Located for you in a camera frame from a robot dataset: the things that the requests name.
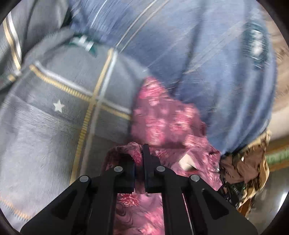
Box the pink floral shirt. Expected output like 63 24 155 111
102 77 221 234

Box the brown cloth pile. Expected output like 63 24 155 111
219 130 271 209

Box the grey patterned bed sheet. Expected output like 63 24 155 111
1 1 147 230

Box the blue plaid pillow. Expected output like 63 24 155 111
69 1 276 153

